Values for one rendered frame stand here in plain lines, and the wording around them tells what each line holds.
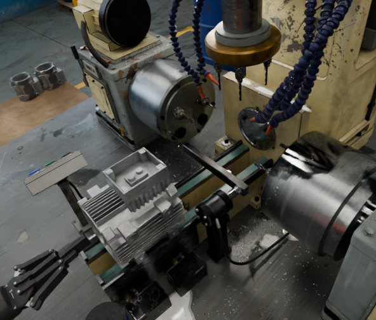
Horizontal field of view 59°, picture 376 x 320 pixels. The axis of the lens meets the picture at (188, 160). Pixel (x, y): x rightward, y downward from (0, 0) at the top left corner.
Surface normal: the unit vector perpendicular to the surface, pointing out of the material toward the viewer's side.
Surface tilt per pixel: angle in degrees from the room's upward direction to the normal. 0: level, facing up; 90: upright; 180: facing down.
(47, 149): 0
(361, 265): 89
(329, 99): 90
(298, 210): 65
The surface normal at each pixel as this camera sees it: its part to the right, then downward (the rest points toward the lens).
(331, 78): -0.77, 0.51
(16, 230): -0.12, -0.72
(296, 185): -0.65, -0.12
